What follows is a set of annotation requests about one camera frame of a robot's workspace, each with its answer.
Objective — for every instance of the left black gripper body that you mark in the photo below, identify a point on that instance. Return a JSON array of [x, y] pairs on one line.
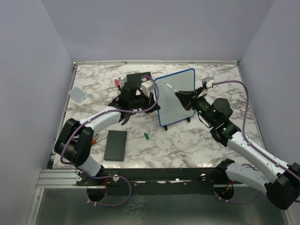
[[143, 102]]

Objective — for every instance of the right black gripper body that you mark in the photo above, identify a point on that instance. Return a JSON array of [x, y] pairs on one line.
[[198, 102]]

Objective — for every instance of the blue framed whiteboard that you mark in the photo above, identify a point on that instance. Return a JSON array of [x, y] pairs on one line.
[[171, 109]]

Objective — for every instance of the green whiteboard marker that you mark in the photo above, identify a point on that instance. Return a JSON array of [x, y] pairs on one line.
[[171, 87]]

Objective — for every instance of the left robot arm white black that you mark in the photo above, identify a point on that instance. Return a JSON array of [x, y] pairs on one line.
[[75, 139]]

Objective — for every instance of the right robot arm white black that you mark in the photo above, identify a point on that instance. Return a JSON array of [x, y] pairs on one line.
[[275, 178]]

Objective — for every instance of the silver wrench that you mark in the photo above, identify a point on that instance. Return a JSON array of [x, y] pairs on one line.
[[122, 80]]

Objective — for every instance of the black rectangular box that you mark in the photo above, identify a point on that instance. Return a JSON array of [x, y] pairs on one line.
[[115, 146]]

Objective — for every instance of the white square device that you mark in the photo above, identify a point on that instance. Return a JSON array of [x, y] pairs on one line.
[[77, 94]]

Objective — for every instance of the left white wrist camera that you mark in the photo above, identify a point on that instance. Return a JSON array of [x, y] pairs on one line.
[[147, 86]]

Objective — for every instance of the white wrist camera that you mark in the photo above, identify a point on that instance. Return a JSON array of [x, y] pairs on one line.
[[207, 83], [147, 86]]

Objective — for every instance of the black handled pliers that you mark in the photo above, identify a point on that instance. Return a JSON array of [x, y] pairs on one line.
[[124, 116]]

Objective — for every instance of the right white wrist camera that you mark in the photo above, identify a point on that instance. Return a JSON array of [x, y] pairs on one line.
[[207, 83]]

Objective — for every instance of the black network switch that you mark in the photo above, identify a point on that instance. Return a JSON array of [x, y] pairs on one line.
[[137, 77]]

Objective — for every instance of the red handled screwdriver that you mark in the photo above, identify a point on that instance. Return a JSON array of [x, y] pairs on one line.
[[117, 84]]

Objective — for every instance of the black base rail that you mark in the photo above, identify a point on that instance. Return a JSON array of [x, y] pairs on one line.
[[149, 181]]

